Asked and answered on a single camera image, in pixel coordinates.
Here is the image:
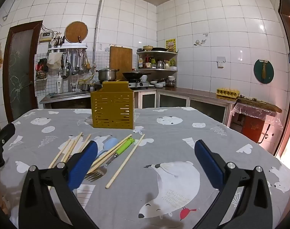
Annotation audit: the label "wooden door with frosted glass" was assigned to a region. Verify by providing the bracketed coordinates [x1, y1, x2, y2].
[3, 20, 44, 123]

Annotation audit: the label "white soap bottle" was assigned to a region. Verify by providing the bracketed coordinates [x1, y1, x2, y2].
[56, 74, 64, 94]

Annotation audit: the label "group of white bowls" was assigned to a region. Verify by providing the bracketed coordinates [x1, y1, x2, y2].
[148, 75, 166, 89]

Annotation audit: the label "silver portable gas stove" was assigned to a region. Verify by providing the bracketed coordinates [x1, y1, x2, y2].
[128, 80, 150, 90]

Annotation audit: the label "red and black hanging item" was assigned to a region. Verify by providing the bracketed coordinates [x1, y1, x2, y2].
[35, 58, 49, 73]

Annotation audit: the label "light blue spoon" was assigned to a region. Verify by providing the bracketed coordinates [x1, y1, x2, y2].
[97, 136, 119, 158]

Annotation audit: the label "cutlery cups with knives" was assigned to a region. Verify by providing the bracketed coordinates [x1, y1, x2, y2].
[49, 34, 66, 48]

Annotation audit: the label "row of hanging kitchen utensils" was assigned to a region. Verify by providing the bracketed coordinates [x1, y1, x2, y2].
[61, 49, 91, 76]

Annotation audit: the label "row of condiment bottles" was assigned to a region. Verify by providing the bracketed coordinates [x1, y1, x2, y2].
[138, 54, 177, 69]

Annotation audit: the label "yellow egg carton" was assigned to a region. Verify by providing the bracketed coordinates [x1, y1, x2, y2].
[216, 88, 240, 98]

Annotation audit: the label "yellow wall poster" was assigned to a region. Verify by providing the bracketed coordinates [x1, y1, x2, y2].
[165, 38, 176, 52]

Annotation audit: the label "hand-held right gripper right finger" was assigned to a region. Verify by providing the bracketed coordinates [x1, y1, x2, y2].
[194, 139, 273, 229]

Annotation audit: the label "grey wall pipe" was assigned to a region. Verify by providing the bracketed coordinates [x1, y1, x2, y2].
[3, 0, 105, 68]

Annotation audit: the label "yellow slotted utensil holder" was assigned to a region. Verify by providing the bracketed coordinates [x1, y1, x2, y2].
[91, 81, 135, 130]

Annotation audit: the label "wooden-handled peeler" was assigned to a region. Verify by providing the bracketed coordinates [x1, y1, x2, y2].
[259, 59, 268, 80]

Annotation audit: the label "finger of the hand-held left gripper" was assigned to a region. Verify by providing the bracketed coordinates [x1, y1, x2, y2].
[0, 123, 16, 173]

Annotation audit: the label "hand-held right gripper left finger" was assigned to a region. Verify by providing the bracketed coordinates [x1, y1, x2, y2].
[18, 140, 99, 229]

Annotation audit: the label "white hanging cloth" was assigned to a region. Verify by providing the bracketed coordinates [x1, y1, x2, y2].
[46, 52, 64, 70]

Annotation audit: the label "metal corner shelf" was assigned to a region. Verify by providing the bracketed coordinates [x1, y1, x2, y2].
[136, 50, 178, 72]

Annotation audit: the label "grey polar bear tablecloth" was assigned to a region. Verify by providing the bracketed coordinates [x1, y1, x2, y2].
[0, 107, 290, 229]

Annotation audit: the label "clear plastic cover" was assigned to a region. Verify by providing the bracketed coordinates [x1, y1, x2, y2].
[232, 102, 278, 121]

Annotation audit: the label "beige wall control box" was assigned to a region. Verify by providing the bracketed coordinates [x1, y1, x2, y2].
[39, 31, 52, 43]

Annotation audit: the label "kitchen counter cabinet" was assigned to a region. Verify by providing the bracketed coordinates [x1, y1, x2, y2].
[133, 87, 238, 127]

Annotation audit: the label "steel cooking pot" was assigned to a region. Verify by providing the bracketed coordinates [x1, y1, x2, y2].
[96, 68, 120, 82]

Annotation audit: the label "chrome faucet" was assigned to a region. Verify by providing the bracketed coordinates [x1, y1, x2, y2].
[63, 62, 77, 92]

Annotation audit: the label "red stand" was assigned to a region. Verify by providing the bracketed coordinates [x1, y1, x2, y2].
[233, 112, 273, 144]

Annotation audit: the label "green-handled metal fork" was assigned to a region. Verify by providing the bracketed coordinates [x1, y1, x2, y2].
[84, 138, 135, 182]

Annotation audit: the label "round wooden board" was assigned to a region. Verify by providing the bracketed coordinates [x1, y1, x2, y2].
[64, 21, 89, 44]

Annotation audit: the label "steel kitchen sink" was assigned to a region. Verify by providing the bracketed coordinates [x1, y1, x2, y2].
[39, 90, 91, 104]

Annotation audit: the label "black wok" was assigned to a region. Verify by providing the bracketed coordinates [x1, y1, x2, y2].
[122, 68, 151, 81]

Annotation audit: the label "green round board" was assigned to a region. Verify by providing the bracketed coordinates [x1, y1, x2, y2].
[253, 59, 275, 85]

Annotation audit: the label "rectangular wooden cutting board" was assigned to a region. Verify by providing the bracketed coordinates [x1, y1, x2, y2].
[109, 45, 133, 75]

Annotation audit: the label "metal wall utensil rack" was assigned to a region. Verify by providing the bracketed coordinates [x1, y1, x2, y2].
[47, 43, 88, 53]

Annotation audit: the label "thick wooden chopping block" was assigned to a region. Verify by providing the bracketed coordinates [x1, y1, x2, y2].
[237, 97, 283, 113]

